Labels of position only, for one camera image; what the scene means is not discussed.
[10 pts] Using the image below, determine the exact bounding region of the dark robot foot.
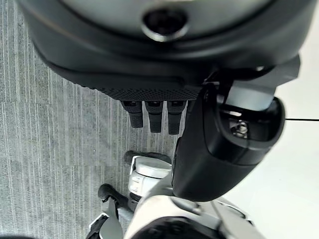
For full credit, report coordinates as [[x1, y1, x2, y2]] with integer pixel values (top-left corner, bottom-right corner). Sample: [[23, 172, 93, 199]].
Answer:
[[98, 183, 133, 212], [124, 150, 172, 167]]

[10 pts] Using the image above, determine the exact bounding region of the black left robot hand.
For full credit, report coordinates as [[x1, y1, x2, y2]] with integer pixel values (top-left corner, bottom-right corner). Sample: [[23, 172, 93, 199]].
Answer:
[[15, 0, 312, 203]]

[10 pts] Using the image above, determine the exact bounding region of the white cabinet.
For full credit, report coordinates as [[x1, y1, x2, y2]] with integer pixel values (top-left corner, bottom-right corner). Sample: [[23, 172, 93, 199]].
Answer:
[[224, 0, 319, 239]]

